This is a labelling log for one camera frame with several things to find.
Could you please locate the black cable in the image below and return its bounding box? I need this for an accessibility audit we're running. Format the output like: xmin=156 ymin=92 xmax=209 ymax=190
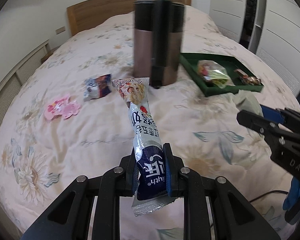
xmin=248 ymin=190 xmax=289 ymax=203

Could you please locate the beige wall socket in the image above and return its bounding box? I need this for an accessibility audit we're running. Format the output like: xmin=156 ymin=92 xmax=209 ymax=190
xmin=55 ymin=26 xmax=65 ymax=35

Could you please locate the clear pink candy bag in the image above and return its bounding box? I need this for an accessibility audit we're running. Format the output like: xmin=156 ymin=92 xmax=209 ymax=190
xmin=197 ymin=60 xmax=234 ymax=88

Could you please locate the white radiator cover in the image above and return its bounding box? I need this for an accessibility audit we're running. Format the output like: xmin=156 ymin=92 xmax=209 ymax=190
xmin=0 ymin=40 xmax=50 ymax=125

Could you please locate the brown black thermos jug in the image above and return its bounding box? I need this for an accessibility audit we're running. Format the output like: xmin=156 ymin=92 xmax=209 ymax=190
xmin=133 ymin=0 xmax=185 ymax=89

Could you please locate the floral cream bed quilt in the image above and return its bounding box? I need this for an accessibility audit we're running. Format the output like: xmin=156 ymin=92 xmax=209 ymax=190
xmin=0 ymin=13 xmax=295 ymax=239

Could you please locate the blue gloved right hand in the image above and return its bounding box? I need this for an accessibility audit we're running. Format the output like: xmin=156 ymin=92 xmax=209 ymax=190
xmin=282 ymin=177 xmax=300 ymax=225

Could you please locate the blue red cookie bag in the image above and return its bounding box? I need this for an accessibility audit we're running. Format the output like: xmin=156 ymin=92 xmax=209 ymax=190
xmin=83 ymin=74 xmax=111 ymax=102

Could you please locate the wooden headboard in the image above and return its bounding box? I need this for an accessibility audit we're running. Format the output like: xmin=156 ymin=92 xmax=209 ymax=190
xmin=66 ymin=0 xmax=192 ymax=36

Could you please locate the white wardrobe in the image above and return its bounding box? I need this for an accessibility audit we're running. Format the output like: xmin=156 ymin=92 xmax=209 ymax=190
xmin=210 ymin=0 xmax=300 ymax=96

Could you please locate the olive green snack packet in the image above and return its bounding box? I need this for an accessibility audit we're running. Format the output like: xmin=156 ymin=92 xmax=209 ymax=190
xmin=232 ymin=90 xmax=263 ymax=116

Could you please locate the pink cartoon snack packet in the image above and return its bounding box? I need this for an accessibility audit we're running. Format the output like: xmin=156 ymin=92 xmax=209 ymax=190
xmin=44 ymin=94 xmax=81 ymax=121

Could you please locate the green tray box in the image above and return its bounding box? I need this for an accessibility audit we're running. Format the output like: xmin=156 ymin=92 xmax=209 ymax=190
xmin=179 ymin=53 xmax=263 ymax=96

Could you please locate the orange red snack packet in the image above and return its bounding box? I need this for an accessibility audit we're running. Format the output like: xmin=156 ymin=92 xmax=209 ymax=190
xmin=234 ymin=69 xmax=261 ymax=86

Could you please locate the blue white long snack bag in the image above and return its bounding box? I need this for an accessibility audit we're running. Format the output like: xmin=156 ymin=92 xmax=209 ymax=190
xmin=112 ymin=77 xmax=174 ymax=217

